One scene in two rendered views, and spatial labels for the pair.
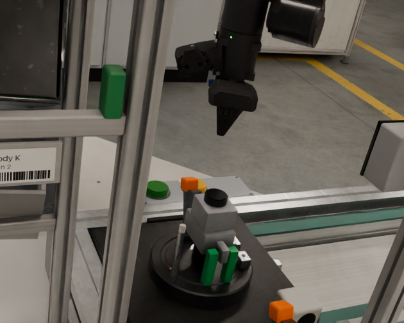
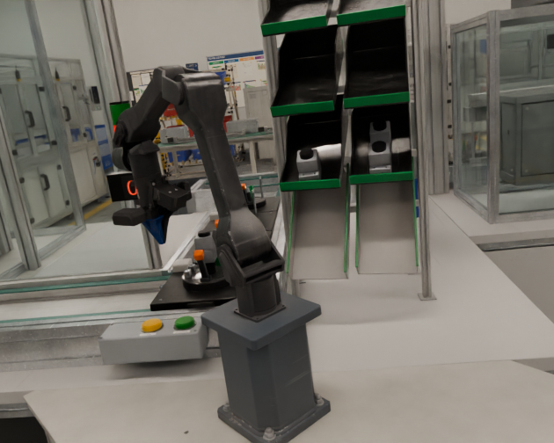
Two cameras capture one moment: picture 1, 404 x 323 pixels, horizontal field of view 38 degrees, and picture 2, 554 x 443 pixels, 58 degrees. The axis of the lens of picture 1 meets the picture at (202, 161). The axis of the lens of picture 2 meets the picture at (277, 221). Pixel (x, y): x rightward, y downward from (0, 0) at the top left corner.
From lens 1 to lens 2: 1.67 m
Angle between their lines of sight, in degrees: 125
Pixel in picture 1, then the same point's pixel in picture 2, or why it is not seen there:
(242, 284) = not seen: hidden behind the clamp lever
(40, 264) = not seen: hidden behind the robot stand
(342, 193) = (37, 325)
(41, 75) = (302, 118)
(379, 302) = (155, 251)
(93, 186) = (196, 425)
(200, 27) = not seen: outside the picture
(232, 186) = (117, 330)
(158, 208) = (196, 314)
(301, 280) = (142, 306)
